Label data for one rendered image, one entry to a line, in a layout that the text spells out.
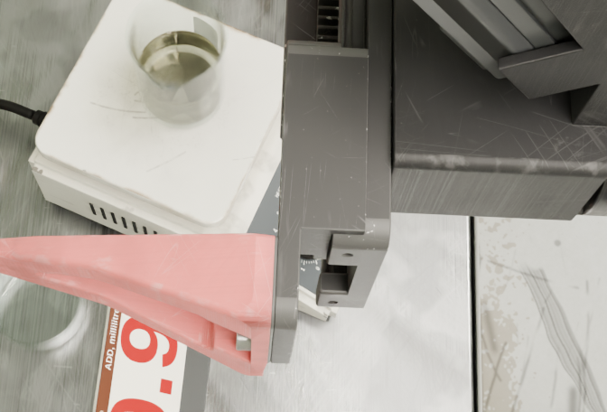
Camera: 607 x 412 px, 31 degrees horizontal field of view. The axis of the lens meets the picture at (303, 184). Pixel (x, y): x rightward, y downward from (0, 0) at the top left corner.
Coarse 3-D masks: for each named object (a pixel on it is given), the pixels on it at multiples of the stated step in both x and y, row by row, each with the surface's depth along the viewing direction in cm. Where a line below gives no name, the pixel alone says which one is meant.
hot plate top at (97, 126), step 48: (96, 48) 64; (240, 48) 65; (96, 96) 63; (240, 96) 64; (48, 144) 62; (96, 144) 62; (144, 144) 62; (192, 144) 63; (240, 144) 63; (144, 192) 61; (192, 192) 62
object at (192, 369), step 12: (108, 312) 64; (180, 348) 67; (180, 360) 66; (192, 360) 67; (204, 360) 67; (180, 372) 66; (192, 372) 67; (204, 372) 67; (180, 384) 66; (192, 384) 66; (204, 384) 66; (96, 396) 62; (180, 396) 66; (192, 396) 66; (204, 396) 66; (180, 408) 66; (192, 408) 66; (204, 408) 66
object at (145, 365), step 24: (120, 336) 64; (144, 336) 65; (168, 336) 66; (120, 360) 64; (144, 360) 65; (168, 360) 66; (120, 384) 63; (144, 384) 64; (168, 384) 65; (120, 408) 63; (144, 408) 64; (168, 408) 65
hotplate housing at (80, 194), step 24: (264, 144) 65; (48, 168) 64; (264, 168) 65; (48, 192) 67; (72, 192) 65; (96, 192) 64; (120, 192) 63; (240, 192) 64; (264, 192) 64; (96, 216) 67; (120, 216) 65; (144, 216) 63; (168, 216) 63; (240, 216) 63; (312, 312) 66; (336, 312) 66
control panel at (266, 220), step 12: (276, 168) 65; (276, 180) 65; (276, 192) 65; (264, 204) 64; (276, 204) 65; (264, 216) 64; (276, 216) 64; (252, 228) 64; (264, 228) 64; (276, 228) 64; (300, 264) 65; (312, 264) 65; (300, 276) 65; (312, 276) 65; (312, 288) 65
